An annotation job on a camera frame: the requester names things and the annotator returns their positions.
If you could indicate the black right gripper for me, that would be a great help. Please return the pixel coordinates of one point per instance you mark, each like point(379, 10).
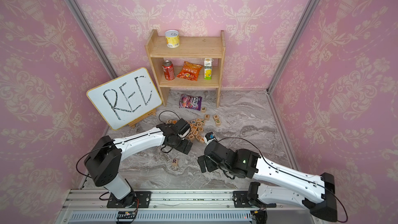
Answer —
point(201, 159)

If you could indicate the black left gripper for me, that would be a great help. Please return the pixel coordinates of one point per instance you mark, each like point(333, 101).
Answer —
point(184, 148)

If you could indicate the block with purple R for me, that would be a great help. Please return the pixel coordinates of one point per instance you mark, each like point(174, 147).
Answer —
point(175, 162)

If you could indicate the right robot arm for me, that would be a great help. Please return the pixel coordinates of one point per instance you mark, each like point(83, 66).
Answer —
point(273, 183)

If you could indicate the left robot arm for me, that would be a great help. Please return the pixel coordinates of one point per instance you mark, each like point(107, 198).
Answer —
point(103, 161)

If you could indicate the block with brown C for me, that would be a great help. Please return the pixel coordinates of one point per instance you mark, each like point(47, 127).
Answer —
point(198, 137)

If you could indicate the purple candy bag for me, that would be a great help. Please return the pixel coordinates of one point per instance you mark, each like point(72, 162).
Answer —
point(190, 102)

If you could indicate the wooden whiteboard easel stand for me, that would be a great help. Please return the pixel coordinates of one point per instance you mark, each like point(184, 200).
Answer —
point(136, 121)

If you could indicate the orange snack bag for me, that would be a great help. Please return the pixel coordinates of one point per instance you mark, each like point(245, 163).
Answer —
point(190, 71)

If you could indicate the red soda can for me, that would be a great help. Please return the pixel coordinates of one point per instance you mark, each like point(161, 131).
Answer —
point(168, 69)

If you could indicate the green white drink carton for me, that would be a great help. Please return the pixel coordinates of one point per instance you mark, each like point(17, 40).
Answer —
point(208, 68)

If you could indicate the whiteboard with yellow rim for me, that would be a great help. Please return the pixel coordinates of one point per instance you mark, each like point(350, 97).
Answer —
point(126, 98)

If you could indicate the yellow tin can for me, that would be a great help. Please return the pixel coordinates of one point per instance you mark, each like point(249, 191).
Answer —
point(172, 38)

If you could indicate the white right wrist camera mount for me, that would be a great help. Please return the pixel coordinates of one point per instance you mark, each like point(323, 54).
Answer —
point(210, 137)

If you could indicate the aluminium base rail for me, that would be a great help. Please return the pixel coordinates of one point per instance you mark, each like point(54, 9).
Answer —
point(269, 204)

